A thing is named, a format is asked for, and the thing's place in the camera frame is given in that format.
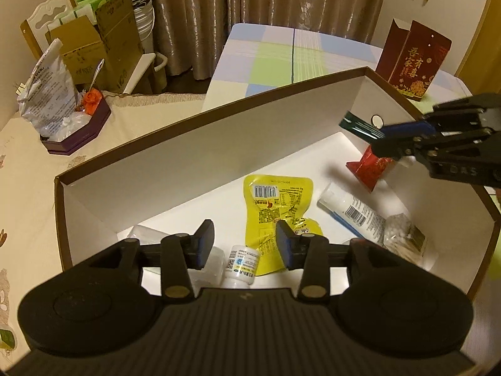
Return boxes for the white bucket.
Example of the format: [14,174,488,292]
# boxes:
[131,0,157,57]

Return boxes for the wooden door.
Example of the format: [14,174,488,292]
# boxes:
[454,0,501,95]

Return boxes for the red snack packet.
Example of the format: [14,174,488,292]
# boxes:
[345,145,396,192]

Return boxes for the tall cardboard box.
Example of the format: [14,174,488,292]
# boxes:
[96,0,145,91]

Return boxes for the metal spoon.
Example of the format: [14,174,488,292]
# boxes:
[87,59,106,95]

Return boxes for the silver foil bag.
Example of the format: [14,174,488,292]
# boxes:
[18,38,77,138]

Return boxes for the purple tray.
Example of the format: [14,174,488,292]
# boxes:
[39,98,112,155]

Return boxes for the red gift box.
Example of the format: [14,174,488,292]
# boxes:
[376,19,452,100]

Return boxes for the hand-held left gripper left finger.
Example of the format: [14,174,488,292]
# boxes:
[88,218,217,300]

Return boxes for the small white bottle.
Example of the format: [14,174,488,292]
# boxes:
[224,244,262,288]

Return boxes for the orange paper flower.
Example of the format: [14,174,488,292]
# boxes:
[82,89,103,116]

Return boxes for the small cardboard box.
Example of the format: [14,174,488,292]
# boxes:
[47,15,106,87]

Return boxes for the brown cardboard storage box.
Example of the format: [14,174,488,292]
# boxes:
[54,66,501,310]

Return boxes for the white cream tube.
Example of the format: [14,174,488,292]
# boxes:
[317,182,392,245]

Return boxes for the cotton swab pack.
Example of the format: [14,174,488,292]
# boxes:
[385,231,429,271]

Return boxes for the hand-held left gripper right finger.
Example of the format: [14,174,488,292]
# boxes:
[275,219,404,302]

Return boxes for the brown curtain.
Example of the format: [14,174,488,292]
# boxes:
[90,0,392,81]

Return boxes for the white wooden chair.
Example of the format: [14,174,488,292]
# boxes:
[20,0,77,59]

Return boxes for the clear plastic wrapper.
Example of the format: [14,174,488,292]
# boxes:
[49,112,92,142]

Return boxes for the dark green packet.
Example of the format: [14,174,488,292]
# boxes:
[338,110,386,142]

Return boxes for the yellow snack packet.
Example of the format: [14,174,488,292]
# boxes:
[243,175,317,277]

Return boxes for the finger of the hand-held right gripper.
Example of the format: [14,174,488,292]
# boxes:
[380,92,501,138]
[370,127,493,162]

